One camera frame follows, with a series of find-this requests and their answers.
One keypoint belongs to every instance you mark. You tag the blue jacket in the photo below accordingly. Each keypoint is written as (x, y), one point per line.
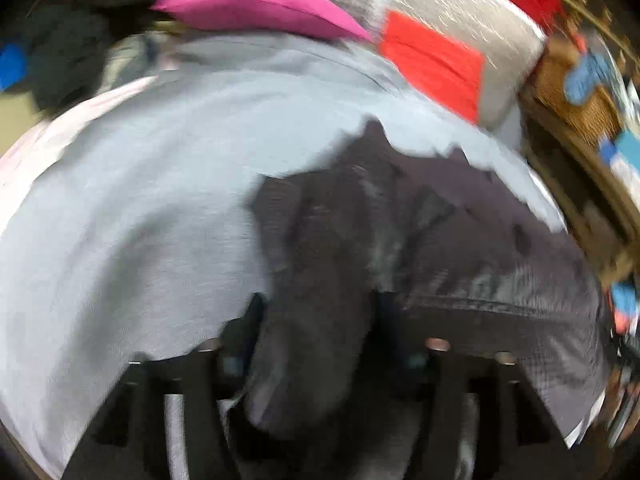
(11, 65)

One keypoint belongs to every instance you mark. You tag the grey blanket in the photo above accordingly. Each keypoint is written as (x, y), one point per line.
(140, 200)

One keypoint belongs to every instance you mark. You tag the pink pillow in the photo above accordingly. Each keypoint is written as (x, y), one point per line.
(260, 2)

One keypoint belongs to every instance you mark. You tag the wooden table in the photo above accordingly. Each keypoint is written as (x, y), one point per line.
(575, 175)

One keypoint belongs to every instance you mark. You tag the pile of dark coats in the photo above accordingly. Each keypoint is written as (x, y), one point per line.
(65, 55)

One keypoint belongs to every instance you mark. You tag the dark navy quilted jacket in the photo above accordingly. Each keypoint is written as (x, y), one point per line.
(340, 240)

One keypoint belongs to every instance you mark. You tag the silver insulation mat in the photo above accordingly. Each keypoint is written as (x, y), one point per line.
(450, 5)

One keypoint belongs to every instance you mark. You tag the white bed sheet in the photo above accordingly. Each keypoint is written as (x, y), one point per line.
(60, 120)

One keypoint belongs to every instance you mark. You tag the light blue cloth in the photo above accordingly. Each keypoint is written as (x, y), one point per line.
(587, 77)

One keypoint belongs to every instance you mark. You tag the red-orange pillow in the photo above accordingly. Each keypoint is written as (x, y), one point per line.
(435, 65)

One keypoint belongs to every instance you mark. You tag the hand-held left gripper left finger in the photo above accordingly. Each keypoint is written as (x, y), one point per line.
(235, 360)

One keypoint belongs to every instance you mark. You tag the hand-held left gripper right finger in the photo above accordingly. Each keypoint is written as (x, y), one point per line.
(407, 360)

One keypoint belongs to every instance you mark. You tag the wicker basket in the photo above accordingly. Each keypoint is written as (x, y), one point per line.
(555, 85)

